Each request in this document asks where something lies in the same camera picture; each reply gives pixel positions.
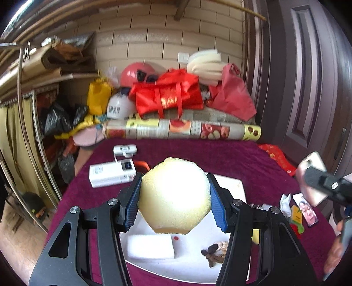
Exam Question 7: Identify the metal clothes rack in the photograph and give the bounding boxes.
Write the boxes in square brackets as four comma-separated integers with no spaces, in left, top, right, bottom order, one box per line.
[0,41,64,234]

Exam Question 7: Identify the black helmet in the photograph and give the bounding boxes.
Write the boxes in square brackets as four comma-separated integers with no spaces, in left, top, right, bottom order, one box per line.
[23,192,46,218]

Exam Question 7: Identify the red packet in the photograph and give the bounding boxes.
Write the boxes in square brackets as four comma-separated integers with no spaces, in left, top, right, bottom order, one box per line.
[258,143,299,177]

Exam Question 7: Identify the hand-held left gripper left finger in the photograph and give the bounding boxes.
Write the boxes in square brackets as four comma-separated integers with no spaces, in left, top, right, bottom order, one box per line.
[29,172,143,286]

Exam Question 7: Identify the black plastic bags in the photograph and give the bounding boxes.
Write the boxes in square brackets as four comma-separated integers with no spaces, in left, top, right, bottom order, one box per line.
[41,102,88,135]

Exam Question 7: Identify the person's right forearm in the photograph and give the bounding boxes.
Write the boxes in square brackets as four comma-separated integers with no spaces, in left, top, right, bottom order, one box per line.
[323,220,348,279]

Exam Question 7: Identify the wooden stick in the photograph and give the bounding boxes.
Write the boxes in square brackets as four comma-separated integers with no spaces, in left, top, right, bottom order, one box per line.
[176,0,267,21]

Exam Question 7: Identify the yellow cloth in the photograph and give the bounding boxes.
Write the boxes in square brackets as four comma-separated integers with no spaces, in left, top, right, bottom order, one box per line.
[55,114,102,139]

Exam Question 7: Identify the fruit-print rolled mat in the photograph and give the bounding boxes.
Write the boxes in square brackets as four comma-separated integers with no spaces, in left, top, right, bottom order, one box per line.
[102,118,262,142]

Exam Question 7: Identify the red plastic bag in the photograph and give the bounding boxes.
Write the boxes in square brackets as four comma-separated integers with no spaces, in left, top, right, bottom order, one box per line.
[207,63,257,121]

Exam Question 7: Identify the white foam block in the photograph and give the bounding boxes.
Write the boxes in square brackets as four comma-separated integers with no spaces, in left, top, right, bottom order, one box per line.
[127,235,176,259]

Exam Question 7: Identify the cardboard sheets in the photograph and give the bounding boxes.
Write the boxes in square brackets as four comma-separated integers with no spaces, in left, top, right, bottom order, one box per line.
[0,45,99,99]

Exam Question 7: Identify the small white device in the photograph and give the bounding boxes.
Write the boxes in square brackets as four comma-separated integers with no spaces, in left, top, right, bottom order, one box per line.
[113,144,137,158]

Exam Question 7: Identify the olive curtain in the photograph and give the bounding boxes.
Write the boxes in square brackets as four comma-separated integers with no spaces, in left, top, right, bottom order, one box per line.
[0,93,58,204]

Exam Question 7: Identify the yellow green card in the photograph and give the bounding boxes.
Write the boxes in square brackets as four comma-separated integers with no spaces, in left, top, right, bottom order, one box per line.
[290,205,306,234]

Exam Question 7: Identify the pink hat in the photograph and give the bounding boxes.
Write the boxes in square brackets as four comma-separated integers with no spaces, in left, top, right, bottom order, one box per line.
[74,127,103,147]

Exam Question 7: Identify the yellow paper bag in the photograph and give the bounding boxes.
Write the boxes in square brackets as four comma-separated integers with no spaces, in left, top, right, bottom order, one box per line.
[87,78,112,115]

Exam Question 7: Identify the stack of white foam sheets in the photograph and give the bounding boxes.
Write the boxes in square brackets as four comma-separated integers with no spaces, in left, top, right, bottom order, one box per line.
[187,49,229,86]

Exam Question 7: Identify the white power bank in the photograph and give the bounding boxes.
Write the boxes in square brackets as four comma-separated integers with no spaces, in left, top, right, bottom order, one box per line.
[89,159,137,189]

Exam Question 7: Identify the red helmet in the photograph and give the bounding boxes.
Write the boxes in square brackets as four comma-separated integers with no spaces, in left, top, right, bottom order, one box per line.
[120,62,163,88]

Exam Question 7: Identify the white cardboard box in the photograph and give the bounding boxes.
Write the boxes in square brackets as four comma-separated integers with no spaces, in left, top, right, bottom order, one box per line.
[119,172,252,284]

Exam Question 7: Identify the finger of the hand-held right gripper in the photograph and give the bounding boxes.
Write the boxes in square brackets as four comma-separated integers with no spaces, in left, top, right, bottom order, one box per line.
[304,166,334,193]

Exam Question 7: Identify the brown paper bags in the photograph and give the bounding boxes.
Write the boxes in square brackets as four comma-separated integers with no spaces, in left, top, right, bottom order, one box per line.
[41,33,97,72]

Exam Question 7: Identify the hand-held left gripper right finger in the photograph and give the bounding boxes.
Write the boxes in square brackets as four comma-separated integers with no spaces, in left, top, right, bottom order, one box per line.
[206,173,319,286]

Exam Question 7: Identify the brown door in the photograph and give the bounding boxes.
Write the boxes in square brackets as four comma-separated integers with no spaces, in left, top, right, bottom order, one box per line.
[246,0,352,193]

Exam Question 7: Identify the pink sponge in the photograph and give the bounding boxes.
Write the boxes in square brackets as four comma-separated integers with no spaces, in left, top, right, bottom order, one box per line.
[295,152,329,207]

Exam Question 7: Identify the red zip bag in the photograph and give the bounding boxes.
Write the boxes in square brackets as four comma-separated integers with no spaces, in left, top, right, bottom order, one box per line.
[129,69,204,119]

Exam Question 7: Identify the clear plastic bag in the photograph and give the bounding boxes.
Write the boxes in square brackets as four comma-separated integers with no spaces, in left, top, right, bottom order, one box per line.
[106,66,121,88]

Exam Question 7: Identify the white tissue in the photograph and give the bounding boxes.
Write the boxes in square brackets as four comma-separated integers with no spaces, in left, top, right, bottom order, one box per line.
[280,193,295,218]

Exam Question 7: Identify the large yellow sponge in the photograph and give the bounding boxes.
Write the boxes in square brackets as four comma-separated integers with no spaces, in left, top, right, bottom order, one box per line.
[137,157,212,235]

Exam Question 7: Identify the white helmet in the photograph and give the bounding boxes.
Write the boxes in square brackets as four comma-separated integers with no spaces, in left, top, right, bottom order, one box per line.
[106,92,136,120]

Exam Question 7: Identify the smartphone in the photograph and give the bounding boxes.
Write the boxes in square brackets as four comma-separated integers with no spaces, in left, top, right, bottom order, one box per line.
[292,192,320,228]

